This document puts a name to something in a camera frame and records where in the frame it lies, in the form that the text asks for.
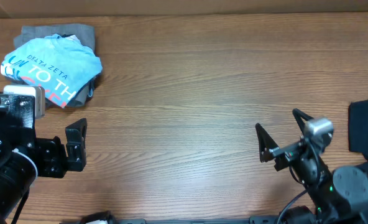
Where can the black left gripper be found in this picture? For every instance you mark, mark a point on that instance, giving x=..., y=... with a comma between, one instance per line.
x=51, y=149

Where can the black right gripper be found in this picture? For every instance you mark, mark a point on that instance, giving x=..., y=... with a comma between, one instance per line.
x=289, y=153

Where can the light blue printed t-shirt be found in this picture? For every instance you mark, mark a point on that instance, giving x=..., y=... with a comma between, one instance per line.
x=61, y=65

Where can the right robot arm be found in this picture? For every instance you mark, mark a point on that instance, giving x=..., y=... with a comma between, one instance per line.
x=338, y=196

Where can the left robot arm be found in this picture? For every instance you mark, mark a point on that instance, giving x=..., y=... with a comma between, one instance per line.
x=24, y=157

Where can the light blue folded garment edge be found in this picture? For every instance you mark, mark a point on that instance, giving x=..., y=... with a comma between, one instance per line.
x=91, y=88

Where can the grey folded garment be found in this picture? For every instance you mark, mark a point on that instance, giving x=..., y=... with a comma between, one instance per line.
x=84, y=33

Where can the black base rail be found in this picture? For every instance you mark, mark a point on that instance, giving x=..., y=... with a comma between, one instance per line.
x=109, y=218

